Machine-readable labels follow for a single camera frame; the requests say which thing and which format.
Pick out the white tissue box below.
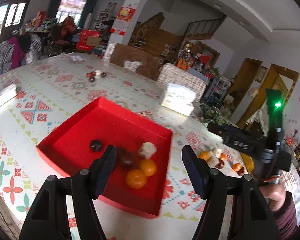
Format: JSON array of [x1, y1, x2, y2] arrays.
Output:
[[160, 83, 196, 116]]

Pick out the white patterned chair back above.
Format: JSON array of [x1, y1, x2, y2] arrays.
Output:
[[157, 63, 206, 102]]

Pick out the green spinach leaves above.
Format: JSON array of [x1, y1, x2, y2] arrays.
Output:
[[200, 103, 230, 125]]

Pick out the yellow taped cardboard tray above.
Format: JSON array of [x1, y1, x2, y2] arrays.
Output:
[[240, 152, 255, 173]]

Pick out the red jujube fruit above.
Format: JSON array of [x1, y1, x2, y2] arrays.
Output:
[[216, 159, 225, 169]]

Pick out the beige sugarcane chunk back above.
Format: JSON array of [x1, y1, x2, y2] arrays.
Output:
[[212, 147, 223, 158]]

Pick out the wall calendar red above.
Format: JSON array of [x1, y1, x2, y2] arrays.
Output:
[[110, 4, 136, 36]]

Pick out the small toy items cluster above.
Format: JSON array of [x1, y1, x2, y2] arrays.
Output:
[[86, 70, 107, 82]]

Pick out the beige sugarcane chunk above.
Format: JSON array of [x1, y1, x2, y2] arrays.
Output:
[[212, 147, 223, 158], [138, 142, 157, 159], [206, 155, 219, 168]]

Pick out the brown chair back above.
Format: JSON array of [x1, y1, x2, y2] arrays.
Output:
[[102, 43, 159, 81]]

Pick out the dark date edge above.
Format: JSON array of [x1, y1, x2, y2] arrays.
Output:
[[116, 147, 139, 168]]

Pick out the large brown date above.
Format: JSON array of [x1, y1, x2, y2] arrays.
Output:
[[237, 166, 245, 176]]

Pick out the small orange mandarin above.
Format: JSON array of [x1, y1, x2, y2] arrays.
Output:
[[198, 151, 211, 161]]

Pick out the large orange mandarin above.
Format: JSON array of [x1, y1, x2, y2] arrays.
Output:
[[125, 169, 147, 189]]

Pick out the beige sugarcane chunk front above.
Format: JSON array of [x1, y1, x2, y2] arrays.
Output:
[[206, 155, 219, 168]]

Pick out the person right hand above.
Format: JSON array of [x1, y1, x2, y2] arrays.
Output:
[[259, 183, 286, 212]]

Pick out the red shallow box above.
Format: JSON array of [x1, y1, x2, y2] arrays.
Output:
[[35, 96, 174, 220]]

